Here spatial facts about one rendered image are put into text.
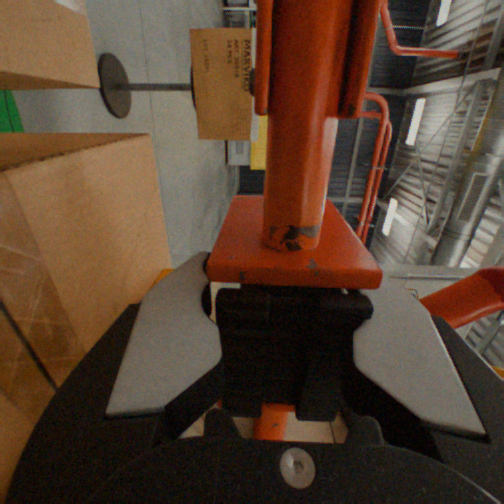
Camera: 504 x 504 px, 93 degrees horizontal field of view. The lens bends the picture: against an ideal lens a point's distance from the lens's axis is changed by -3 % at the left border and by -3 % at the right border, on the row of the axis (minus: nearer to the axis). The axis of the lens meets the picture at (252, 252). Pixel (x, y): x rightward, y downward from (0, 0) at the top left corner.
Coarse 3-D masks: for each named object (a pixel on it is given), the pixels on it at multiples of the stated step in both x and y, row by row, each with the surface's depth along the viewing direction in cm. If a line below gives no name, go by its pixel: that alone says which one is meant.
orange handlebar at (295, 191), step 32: (256, 0) 6; (288, 0) 6; (320, 0) 6; (352, 0) 6; (256, 32) 6; (288, 32) 6; (320, 32) 6; (352, 32) 7; (256, 64) 6; (288, 64) 6; (320, 64) 6; (352, 64) 6; (256, 96) 7; (288, 96) 7; (320, 96) 7; (352, 96) 7; (288, 128) 7; (320, 128) 7; (288, 160) 7; (320, 160) 8; (288, 192) 8; (320, 192) 8; (288, 224) 8; (320, 224) 9
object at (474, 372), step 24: (456, 336) 7; (456, 360) 6; (480, 360) 6; (480, 384) 6; (480, 408) 5; (432, 432) 5; (432, 456) 5; (456, 456) 5; (480, 456) 5; (480, 480) 4
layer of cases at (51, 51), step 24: (0, 0) 45; (24, 0) 49; (48, 0) 55; (72, 0) 62; (0, 24) 45; (24, 24) 50; (48, 24) 56; (72, 24) 63; (0, 48) 46; (24, 48) 50; (48, 48) 56; (72, 48) 64; (0, 72) 48; (24, 72) 51; (48, 72) 57; (72, 72) 64; (96, 72) 74
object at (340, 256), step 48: (240, 240) 10; (336, 240) 10; (240, 288) 8; (288, 288) 8; (336, 288) 8; (240, 336) 8; (288, 336) 10; (336, 336) 8; (240, 384) 10; (288, 384) 11; (336, 384) 10
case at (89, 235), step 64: (0, 192) 11; (64, 192) 14; (128, 192) 22; (0, 256) 11; (64, 256) 15; (128, 256) 22; (0, 320) 11; (64, 320) 15; (0, 384) 11; (0, 448) 11
